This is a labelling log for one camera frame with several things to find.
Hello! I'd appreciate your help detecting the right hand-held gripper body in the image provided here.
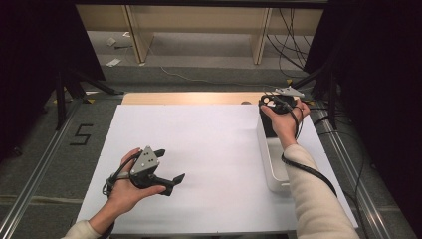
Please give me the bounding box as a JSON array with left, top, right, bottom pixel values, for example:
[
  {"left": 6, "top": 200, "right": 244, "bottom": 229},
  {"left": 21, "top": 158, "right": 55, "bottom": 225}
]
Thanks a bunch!
[{"left": 274, "top": 86, "right": 306, "bottom": 116}]

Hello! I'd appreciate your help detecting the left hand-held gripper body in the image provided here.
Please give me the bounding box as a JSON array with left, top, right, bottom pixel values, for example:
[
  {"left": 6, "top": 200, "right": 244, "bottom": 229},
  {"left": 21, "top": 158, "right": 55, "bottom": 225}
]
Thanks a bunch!
[{"left": 128, "top": 145, "right": 160, "bottom": 190}]

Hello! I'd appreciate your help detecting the black phone case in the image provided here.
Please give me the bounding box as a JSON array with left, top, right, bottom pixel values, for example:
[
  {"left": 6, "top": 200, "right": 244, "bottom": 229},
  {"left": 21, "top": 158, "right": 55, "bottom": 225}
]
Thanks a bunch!
[{"left": 258, "top": 94, "right": 282, "bottom": 139}]

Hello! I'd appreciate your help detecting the long white plastic bin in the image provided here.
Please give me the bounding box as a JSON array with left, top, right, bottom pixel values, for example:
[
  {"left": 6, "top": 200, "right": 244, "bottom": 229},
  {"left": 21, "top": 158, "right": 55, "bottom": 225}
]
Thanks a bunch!
[{"left": 257, "top": 109, "right": 302, "bottom": 194}]

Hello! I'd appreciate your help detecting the person's right hand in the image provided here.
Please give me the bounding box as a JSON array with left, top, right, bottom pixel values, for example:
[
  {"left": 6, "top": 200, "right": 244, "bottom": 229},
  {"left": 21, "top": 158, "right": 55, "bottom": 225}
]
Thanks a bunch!
[{"left": 260, "top": 101, "right": 312, "bottom": 150}]

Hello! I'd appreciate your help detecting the person's left hand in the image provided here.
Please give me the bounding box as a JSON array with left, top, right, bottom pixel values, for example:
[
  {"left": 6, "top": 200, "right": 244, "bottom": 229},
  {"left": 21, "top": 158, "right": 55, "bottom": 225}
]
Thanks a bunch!
[{"left": 106, "top": 147, "right": 167, "bottom": 219}]

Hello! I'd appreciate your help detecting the black metal stand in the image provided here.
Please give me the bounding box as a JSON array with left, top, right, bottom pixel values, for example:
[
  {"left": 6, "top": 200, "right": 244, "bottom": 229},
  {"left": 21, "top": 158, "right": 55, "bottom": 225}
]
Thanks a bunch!
[
  {"left": 54, "top": 64, "right": 125, "bottom": 131},
  {"left": 283, "top": 63, "right": 339, "bottom": 131}
]

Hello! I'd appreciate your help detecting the white board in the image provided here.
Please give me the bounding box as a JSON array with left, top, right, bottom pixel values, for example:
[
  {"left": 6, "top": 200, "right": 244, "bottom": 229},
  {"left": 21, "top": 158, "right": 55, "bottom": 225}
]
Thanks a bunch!
[{"left": 75, "top": 103, "right": 359, "bottom": 235}]

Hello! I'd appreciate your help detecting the dark curtain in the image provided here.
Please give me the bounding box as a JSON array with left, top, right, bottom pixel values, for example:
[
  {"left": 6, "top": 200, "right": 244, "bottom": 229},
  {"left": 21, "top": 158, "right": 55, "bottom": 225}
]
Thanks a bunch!
[
  {"left": 0, "top": 0, "right": 106, "bottom": 162},
  {"left": 303, "top": 0, "right": 422, "bottom": 233}
]

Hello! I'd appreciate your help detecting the light wooden shelf unit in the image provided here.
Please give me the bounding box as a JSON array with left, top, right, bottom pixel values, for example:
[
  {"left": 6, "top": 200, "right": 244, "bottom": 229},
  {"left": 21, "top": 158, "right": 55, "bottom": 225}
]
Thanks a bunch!
[{"left": 75, "top": 4, "right": 324, "bottom": 66}]

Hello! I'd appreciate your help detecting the black cable bundle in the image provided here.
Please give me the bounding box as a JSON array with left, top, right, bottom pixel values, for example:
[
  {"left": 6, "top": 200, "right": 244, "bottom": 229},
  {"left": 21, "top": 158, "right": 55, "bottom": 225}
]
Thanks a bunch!
[{"left": 266, "top": 8, "right": 316, "bottom": 80}]

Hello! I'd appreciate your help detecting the aluminium floor rail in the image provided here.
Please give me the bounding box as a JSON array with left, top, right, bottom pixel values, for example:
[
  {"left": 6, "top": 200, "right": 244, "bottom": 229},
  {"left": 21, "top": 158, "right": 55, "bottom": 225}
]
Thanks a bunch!
[
  {"left": 0, "top": 99, "right": 84, "bottom": 239},
  {"left": 308, "top": 103, "right": 393, "bottom": 239}
]

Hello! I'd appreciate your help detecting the black floor cable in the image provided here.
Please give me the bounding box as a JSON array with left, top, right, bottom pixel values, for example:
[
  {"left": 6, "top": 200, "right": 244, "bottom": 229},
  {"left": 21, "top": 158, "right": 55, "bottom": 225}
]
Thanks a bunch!
[{"left": 313, "top": 106, "right": 370, "bottom": 239}]

